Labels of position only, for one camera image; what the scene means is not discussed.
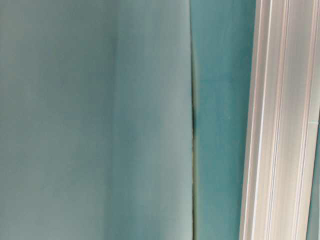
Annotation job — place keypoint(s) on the silver aluminium extrusion rail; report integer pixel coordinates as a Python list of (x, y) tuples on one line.
[(283, 121)]

